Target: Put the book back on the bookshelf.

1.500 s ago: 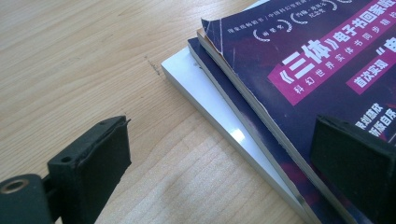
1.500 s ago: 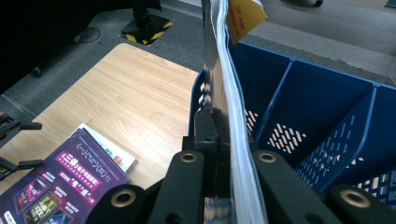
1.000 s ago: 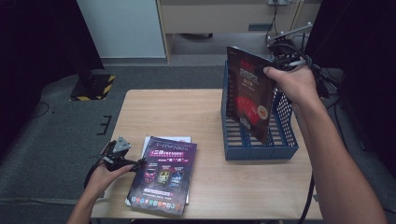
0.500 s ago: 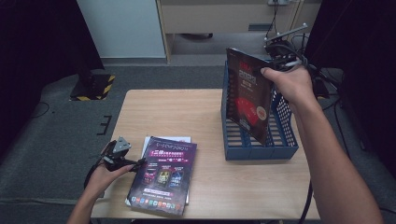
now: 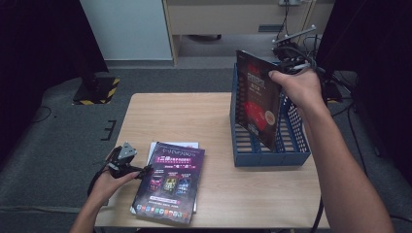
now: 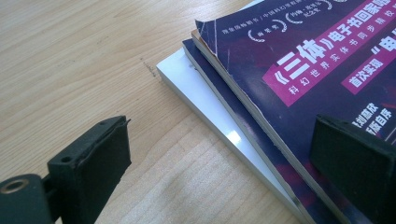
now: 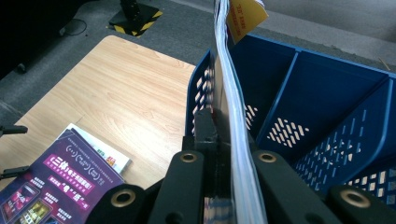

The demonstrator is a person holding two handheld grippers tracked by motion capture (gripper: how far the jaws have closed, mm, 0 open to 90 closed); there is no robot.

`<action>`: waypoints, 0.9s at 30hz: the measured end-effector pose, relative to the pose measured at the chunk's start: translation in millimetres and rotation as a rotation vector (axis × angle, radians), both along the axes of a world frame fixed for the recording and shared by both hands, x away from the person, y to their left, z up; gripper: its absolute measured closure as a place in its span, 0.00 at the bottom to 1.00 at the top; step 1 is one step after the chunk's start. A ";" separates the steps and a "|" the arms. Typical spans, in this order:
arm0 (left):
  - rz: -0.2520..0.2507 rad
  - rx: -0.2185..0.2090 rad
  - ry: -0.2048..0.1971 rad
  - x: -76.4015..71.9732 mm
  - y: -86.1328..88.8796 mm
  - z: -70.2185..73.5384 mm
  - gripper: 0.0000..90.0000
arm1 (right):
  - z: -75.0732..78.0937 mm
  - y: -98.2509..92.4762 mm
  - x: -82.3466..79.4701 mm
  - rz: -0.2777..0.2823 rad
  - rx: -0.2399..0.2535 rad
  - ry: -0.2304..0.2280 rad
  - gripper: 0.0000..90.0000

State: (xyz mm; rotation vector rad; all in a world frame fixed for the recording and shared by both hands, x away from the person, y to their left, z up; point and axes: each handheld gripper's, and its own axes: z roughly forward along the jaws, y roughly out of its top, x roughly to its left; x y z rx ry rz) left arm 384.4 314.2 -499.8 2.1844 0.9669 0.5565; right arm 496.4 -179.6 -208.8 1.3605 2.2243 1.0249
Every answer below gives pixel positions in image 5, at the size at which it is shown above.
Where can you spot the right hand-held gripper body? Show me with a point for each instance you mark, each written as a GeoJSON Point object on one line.
{"type": "Point", "coordinates": [290, 55]}

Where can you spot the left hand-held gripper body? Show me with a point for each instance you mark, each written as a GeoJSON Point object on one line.
{"type": "Point", "coordinates": [121, 165]}

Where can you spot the purple magazine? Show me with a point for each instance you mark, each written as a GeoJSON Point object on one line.
{"type": "Point", "coordinates": [171, 181]}

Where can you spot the black and red magazine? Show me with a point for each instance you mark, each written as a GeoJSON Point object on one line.
{"type": "Point", "coordinates": [259, 103]}

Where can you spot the white magazine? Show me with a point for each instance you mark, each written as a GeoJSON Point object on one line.
{"type": "Point", "coordinates": [191, 144]}

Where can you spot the blue file rack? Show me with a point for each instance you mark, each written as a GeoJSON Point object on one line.
{"type": "Point", "coordinates": [272, 158]}

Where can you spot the person's left hand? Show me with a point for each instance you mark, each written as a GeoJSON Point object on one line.
{"type": "Point", "coordinates": [103, 191]}

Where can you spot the person's right hand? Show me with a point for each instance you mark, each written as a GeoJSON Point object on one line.
{"type": "Point", "coordinates": [301, 89]}

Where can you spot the black floor tape mark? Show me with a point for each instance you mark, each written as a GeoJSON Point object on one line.
{"type": "Point", "coordinates": [110, 129]}

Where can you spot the white power strip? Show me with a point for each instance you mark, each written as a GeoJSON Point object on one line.
{"type": "Point", "coordinates": [290, 2]}

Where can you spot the yellow striped black stand base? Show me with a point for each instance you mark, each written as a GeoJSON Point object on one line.
{"type": "Point", "coordinates": [333, 93]}
{"type": "Point", "coordinates": [97, 93]}

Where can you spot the beige wooden desk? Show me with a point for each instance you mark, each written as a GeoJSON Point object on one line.
{"type": "Point", "coordinates": [226, 16]}

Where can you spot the black curtain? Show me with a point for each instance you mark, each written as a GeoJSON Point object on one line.
{"type": "Point", "coordinates": [372, 48]}
{"type": "Point", "coordinates": [39, 48]}

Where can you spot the white cabinet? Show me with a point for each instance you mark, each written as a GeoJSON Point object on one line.
{"type": "Point", "coordinates": [126, 29]}

